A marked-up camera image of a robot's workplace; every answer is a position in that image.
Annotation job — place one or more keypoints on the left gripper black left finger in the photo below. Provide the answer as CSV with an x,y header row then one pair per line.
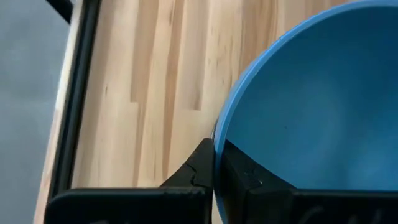
x,y
140,205

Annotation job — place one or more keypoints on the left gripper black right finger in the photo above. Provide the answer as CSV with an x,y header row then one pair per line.
x,y
280,205

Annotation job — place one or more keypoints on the blue bowl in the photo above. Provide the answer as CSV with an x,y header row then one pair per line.
x,y
311,93

